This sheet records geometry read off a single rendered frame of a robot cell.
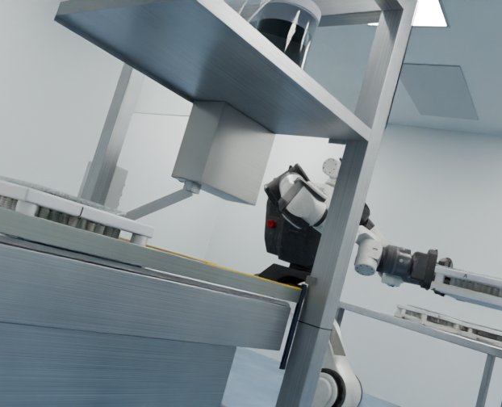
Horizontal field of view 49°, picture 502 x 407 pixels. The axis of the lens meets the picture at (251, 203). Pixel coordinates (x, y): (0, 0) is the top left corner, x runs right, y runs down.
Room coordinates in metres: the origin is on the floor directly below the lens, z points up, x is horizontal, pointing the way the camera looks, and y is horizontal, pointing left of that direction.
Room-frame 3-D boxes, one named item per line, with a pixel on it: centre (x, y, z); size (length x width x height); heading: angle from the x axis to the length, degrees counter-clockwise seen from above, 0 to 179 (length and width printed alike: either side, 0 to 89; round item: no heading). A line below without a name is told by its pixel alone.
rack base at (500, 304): (1.66, -0.75, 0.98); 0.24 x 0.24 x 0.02; 49
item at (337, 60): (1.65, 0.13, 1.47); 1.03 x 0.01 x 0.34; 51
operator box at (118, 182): (2.01, 0.53, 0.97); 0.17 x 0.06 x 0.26; 51
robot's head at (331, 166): (2.06, -0.28, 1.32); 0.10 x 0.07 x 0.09; 138
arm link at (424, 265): (1.70, -0.53, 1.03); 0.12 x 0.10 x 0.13; 81
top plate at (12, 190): (0.93, 0.31, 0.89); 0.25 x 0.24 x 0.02; 51
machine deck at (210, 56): (1.15, 0.12, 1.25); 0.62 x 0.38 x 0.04; 141
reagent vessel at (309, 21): (1.32, 0.04, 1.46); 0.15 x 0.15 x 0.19
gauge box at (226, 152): (1.39, 0.10, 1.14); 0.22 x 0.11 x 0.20; 141
